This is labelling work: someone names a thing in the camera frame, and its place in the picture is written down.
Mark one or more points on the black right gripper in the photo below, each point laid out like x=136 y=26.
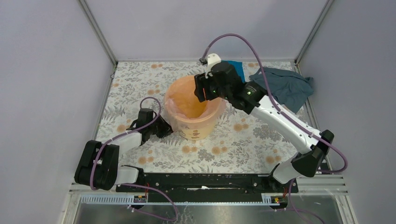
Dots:
x=201 y=82

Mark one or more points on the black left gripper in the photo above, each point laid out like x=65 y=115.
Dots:
x=166 y=129

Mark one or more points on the pink plastic trash bag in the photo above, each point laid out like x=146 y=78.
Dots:
x=176 y=105

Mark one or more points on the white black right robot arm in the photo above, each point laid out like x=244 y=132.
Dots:
x=222 y=81

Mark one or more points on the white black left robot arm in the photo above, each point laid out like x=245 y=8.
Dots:
x=99 y=164

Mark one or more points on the yellow plastic trash bin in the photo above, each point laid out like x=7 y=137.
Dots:
x=195 y=123

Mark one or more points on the blue folded cloth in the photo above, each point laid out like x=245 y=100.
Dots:
x=238 y=67

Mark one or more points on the floral patterned table mat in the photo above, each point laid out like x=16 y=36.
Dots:
x=239 y=143

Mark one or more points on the grey crumpled shirt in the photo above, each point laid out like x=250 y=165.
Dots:
x=289 y=88

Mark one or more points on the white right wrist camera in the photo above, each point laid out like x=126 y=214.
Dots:
x=209 y=61

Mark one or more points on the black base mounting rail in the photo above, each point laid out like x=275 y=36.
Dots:
x=207 y=188

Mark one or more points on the aluminium frame profile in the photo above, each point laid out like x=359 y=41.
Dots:
x=98 y=32

